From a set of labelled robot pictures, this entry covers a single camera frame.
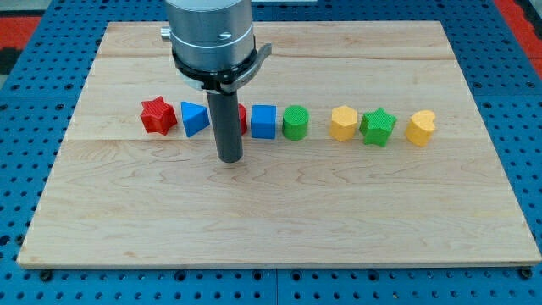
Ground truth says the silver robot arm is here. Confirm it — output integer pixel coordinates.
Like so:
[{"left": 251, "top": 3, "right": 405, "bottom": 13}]
[{"left": 164, "top": 0, "right": 272, "bottom": 95}]

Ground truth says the blue cube block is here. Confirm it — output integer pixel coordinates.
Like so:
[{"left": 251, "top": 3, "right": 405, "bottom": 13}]
[{"left": 251, "top": 104, "right": 277, "bottom": 139}]

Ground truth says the green cylinder block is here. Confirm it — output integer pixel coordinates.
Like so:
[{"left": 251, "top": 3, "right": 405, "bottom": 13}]
[{"left": 282, "top": 105, "right": 310, "bottom": 141}]

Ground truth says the red cylinder block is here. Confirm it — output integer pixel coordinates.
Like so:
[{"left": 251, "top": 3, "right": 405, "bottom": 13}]
[{"left": 238, "top": 103, "right": 248, "bottom": 135}]

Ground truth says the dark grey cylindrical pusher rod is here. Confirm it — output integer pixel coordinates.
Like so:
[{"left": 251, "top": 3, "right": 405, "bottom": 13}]
[{"left": 207, "top": 91, "right": 243, "bottom": 163}]

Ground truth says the yellow hexagon block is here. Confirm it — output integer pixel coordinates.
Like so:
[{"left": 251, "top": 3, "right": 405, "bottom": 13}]
[{"left": 329, "top": 106, "right": 358, "bottom": 141}]

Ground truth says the blue triangle block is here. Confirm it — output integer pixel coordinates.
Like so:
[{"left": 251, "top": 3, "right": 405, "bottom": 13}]
[{"left": 180, "top": 101, "right": 210, "bottom": 137}]

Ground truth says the light wooden board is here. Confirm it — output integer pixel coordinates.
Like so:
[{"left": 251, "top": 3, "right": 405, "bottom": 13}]
[{"left": 18, "top": 21, "right": 541, "bottom": 269}]

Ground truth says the green star block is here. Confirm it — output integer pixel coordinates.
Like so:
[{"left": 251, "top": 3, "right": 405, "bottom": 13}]
[{"left": 359, "top": 108, "right": 397, "bottom": 147}]

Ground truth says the red star block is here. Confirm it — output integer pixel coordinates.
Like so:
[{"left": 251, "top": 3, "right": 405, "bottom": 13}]
[{"left": 140, "top": 96, "right": 177, "bottom": 136}]

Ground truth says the yellow heart block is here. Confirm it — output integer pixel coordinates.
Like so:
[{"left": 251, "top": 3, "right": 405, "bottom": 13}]
[{"left": 405, "top": 110, "right": 436, "bottom": 147}]

